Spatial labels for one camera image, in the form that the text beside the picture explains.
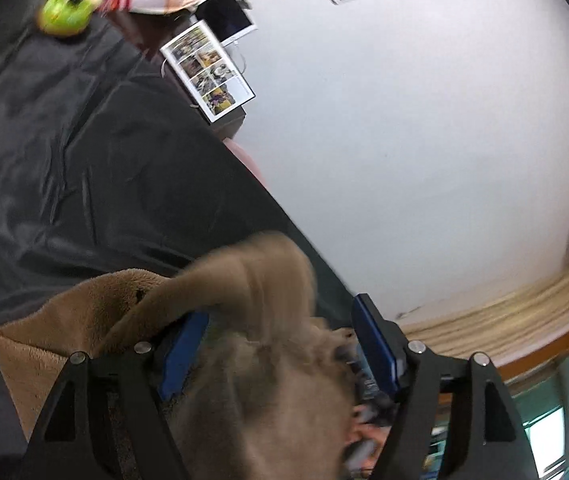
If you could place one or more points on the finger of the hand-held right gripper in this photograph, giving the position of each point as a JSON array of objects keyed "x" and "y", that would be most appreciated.
[{"x": 362, "y": 377}]

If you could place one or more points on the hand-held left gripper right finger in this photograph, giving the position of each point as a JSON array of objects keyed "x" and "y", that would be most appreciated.
[{"x": 377, "y": 347}]

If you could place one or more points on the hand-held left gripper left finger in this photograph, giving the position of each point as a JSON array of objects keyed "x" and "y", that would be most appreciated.
[{"x": 184, "y": 355}]

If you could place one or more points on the brown fleece garment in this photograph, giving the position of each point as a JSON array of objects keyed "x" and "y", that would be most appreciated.
[{"x": 264, "y": 385}]

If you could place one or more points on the beige curtain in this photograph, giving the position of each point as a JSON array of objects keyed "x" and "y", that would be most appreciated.
[{"x": 514, "y": 317}]

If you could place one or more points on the black bed sheet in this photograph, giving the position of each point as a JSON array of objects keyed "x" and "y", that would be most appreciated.
[{"x": 89, "y": 160}]

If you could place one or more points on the photo booklet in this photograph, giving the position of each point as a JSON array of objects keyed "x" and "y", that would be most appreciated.
[{"x": 208, "y": 71}]

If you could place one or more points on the white tablet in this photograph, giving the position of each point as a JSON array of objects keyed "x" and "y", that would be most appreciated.
[{"x": 224, "y": 12}]

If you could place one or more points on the green round toy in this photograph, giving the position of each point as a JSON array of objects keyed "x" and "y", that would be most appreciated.
[{"x": 69, "y": 5}]

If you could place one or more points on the wooden window frame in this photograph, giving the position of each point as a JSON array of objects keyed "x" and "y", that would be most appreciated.
[{"x": 539, "y": 350}]

